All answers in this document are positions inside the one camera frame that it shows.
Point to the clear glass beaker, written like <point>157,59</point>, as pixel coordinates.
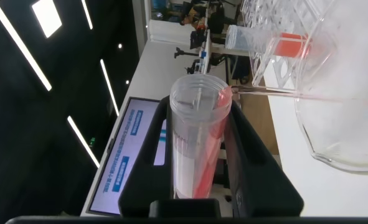
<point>342,130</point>

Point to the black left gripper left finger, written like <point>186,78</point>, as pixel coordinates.
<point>140,186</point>

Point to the large wall display screen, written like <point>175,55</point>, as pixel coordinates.
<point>124,149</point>

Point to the square ceiling light panel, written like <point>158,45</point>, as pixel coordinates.
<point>46,15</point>

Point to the red pigment test tube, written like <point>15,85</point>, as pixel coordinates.
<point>196,149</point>
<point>289,46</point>

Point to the ceiling light strip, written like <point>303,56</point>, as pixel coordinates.
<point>83,142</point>
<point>87,14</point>
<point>110,87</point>
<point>19,43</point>

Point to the black tripod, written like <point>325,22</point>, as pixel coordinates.
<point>183,53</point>

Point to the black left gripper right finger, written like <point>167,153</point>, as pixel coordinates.
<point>258,180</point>

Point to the long white desk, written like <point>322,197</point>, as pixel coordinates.
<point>208,43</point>

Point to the clear acrylic test tube rack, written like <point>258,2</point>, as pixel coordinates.
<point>258,62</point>

